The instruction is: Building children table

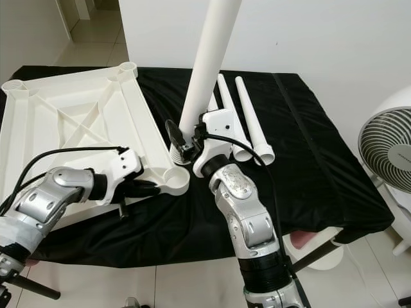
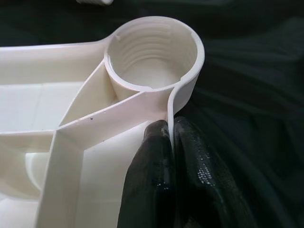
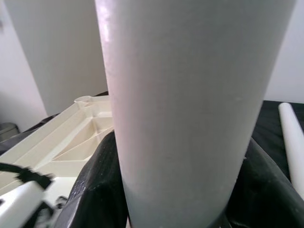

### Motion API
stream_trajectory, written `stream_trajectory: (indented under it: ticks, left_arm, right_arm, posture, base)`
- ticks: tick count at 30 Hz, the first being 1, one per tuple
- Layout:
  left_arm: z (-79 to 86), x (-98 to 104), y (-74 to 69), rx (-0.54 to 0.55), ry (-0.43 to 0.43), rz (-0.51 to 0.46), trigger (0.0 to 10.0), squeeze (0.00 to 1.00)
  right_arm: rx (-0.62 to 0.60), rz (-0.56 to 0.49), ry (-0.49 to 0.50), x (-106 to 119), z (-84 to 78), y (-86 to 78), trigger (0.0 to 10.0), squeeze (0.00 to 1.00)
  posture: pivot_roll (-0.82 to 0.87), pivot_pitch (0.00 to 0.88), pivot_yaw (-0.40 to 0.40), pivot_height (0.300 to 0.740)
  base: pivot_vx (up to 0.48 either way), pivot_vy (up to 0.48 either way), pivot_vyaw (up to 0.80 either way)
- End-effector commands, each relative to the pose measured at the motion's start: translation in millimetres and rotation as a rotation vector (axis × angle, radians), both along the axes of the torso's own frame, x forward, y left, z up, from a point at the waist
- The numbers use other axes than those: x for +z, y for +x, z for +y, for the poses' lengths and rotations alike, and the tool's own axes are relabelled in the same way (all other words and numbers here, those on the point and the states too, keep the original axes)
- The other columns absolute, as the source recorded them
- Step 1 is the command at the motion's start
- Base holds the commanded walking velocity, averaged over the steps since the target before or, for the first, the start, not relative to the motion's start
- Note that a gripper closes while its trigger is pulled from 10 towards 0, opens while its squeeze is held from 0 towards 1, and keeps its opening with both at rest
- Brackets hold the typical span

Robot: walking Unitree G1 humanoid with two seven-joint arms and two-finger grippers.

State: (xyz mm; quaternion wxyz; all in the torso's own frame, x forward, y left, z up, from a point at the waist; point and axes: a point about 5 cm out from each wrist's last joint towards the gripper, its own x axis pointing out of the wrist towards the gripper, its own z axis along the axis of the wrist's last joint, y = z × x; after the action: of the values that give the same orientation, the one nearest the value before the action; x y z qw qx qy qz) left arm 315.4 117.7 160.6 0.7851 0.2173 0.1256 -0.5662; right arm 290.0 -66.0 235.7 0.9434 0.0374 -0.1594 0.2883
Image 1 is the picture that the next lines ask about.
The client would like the white round fan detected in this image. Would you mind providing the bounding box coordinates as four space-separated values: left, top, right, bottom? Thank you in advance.
358 105 411 193

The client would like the white plastic children table top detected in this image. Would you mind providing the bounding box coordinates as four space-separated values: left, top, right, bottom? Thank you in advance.
0 62 191 222

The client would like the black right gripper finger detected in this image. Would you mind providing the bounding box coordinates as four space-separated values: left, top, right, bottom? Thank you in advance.
164 119 184 150

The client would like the black table cloth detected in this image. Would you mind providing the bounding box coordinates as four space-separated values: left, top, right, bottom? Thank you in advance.
0 64 396 270

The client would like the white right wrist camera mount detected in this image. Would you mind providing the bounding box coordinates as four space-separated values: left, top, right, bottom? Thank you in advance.
193 108 235 178

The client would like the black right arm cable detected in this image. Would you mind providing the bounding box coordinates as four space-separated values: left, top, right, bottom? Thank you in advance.
202 130 296 308

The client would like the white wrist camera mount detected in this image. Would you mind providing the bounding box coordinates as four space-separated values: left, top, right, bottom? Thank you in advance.
103 151 145 209
193 108 235 178

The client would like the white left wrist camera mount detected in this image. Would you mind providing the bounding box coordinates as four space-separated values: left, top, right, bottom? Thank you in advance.
103 151 145 209

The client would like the pink round object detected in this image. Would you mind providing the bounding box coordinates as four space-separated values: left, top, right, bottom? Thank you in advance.
291 231 313 248

